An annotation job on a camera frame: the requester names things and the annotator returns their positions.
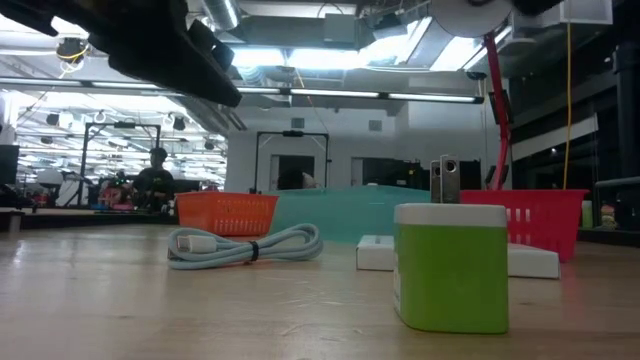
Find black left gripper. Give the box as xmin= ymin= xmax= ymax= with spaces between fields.
xmin=87 ymin=0 xmax=244 ymax=108

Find light blue cable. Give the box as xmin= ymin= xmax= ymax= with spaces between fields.
xmin=165 ymin=222 xmax=325 ymax=272

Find white card reader box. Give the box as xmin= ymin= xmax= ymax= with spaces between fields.
xmin=355 ymin=234 xmax=562 ymax=280

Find green and white charger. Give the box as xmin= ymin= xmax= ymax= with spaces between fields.
xmin=392 ymin=154 xmax=511 ymax=335

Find teal translucent plastic bin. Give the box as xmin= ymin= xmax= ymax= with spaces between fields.
xmin=267 ymin=185 xmax=434 ymax=246

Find person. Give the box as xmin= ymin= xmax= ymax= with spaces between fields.
xmin=131 ymin=146 xmax=177 ymax=212

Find orange slotted plastic basket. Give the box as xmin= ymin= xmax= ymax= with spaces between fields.
xmin=174 ymin=191 xmax=280 ymax=238

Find overhead LED light bar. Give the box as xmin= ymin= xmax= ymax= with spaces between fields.
xmin=0 ymin=76 xmax=485 ymax=105

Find black monitor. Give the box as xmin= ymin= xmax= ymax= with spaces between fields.
xmin=0 ymin=144 xmax=20 ymax=186

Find red desk lamp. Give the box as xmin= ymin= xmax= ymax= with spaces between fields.
xmin=429 ymin=0 xmax=516 ymax=192

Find red slotted plastic basket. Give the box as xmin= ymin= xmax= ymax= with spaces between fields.
xmin=458 ymin=188 xmax=591 ymax=264

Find black robot station frame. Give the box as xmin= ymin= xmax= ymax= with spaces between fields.
xmin=77 ymin=121 xmax=162 ymax=209

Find black aluminium table frame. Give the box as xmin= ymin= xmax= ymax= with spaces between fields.
xmin=0 ymin=207 xmax=640 ymax=247

